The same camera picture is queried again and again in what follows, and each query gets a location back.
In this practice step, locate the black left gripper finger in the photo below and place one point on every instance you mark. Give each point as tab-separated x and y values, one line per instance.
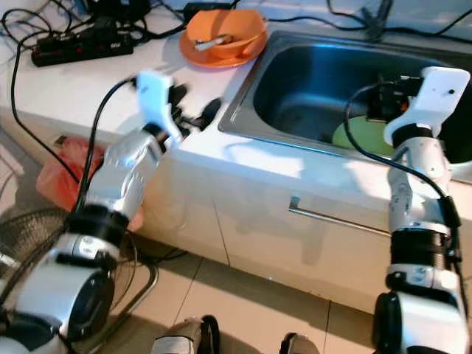
207	114
178	96

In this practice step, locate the orange plastic bowl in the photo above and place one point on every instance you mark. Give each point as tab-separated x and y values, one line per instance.
240	29

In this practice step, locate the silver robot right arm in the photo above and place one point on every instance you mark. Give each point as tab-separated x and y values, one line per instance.
420	206

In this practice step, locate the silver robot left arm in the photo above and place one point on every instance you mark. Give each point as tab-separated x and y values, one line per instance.
125	177

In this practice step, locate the white kitchen cabinet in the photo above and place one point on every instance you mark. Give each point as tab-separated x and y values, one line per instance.
265	243

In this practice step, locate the green plate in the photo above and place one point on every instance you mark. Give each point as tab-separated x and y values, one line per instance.
358	136

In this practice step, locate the stainless steel sink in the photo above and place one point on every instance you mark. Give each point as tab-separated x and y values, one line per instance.
310	81

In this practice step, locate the dark metal faucet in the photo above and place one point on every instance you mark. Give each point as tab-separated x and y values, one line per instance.
377	18

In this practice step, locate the black power strip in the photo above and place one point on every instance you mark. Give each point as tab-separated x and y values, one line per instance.
77	50

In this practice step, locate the red plastic bag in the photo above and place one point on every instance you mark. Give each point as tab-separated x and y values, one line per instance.
63	173

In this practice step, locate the black floor fan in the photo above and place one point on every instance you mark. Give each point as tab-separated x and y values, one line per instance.
29	225

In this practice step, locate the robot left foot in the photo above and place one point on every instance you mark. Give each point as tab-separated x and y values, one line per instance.
184	338

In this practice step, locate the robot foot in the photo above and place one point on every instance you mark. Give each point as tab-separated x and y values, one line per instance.
184	338
299	345

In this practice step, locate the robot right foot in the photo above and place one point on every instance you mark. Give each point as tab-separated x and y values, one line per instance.
299	345

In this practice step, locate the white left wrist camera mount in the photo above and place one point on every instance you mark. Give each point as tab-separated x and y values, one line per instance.
158	96

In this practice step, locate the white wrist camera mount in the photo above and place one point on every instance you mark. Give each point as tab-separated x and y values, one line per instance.
439	92
158	96

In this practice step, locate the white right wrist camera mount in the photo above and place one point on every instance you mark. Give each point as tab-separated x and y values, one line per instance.
439	92

